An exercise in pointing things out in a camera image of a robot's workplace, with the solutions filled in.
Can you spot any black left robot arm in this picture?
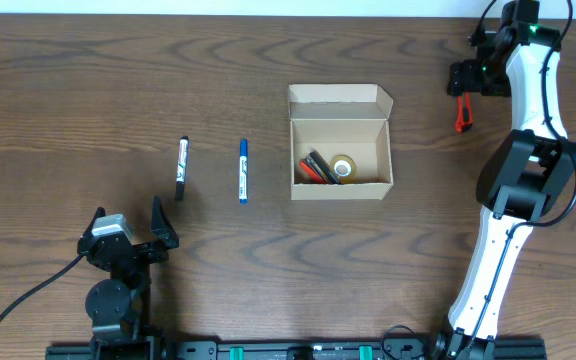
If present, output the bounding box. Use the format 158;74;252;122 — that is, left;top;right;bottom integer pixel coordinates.
77;197;179;359

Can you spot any orange utility knife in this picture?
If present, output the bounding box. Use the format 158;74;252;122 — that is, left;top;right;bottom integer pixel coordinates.
455;93;473;133

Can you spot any blue whiteboard marker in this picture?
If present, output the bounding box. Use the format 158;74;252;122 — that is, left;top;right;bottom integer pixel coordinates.
238;139;248;204

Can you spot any yellow clear tape roll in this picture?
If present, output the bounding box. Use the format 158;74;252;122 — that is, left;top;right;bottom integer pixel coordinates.
331;155;357;182

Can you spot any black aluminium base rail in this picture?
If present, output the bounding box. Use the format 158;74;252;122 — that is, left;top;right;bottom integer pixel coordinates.
45;336;548;360

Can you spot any black cap whiteboard marker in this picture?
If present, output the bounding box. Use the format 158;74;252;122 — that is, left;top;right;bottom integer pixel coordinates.
175;136;189;201

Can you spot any red black utility knife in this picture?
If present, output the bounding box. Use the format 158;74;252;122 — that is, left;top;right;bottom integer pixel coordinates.
299;151;341;185

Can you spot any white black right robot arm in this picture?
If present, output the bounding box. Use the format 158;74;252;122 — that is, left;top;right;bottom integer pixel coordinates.
426;0;576;359

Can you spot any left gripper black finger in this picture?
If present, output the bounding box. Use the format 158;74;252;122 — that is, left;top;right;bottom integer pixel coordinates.
150;196;179;249
83;207;106;238

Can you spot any brown cardboard box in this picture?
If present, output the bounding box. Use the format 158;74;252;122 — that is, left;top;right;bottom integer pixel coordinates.
288;84;394;200

